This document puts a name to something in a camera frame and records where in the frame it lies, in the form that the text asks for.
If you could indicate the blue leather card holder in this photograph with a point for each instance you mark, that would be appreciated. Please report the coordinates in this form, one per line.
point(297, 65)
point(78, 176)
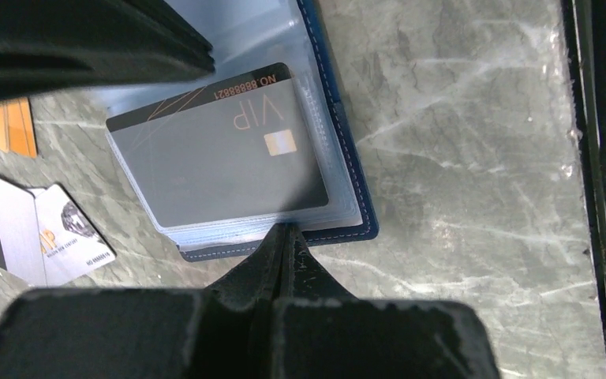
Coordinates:
point(249, 35)

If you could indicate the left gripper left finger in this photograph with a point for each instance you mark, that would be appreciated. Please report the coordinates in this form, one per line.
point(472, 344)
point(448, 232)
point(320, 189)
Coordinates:
point(220, 331)

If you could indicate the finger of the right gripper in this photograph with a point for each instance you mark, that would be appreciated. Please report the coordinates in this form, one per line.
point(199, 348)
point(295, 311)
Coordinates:
point(53, 45)

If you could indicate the silver card stack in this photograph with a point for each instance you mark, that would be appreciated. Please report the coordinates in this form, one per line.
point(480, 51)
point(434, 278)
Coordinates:
point(45, 238)

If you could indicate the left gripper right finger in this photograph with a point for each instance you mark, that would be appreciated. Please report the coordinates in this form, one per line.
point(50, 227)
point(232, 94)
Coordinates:
point(318, 330)

